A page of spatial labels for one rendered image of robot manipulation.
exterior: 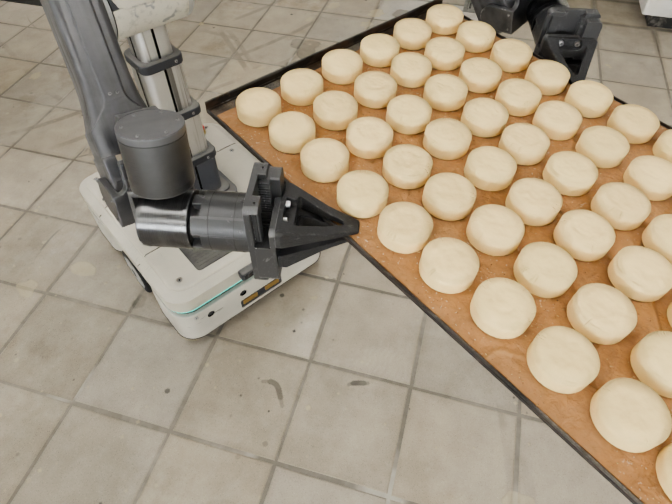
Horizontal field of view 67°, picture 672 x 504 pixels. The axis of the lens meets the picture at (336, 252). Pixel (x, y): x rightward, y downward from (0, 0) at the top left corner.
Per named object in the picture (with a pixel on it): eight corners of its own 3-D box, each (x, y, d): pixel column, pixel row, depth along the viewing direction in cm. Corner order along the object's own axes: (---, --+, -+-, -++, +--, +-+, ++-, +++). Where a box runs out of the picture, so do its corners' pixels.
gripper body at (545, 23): (573, 87, 72) (562, 58, 76) (603, 15, 64) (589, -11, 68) (526, 84, 72) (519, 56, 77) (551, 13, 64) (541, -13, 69)
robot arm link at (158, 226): (153, 221, 53) (133, 257, 48) (138, 163, 48) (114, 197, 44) (219, 225, 52) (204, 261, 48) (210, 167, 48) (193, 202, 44)
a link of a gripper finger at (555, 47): (589, 118, 66) (573, 78, 72) (613, 69, 61) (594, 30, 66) (537, 116, 66) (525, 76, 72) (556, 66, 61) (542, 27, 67)
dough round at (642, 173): (650, 164, 55) (660, 149, 53) (682, 196, 52) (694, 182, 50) (612, 173, 54) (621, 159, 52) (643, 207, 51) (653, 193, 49)
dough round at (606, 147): (591, 132, 57) (599, 118, 56) (630, 156, 55) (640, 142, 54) (565, 151, 55) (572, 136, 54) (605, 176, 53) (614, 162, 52)
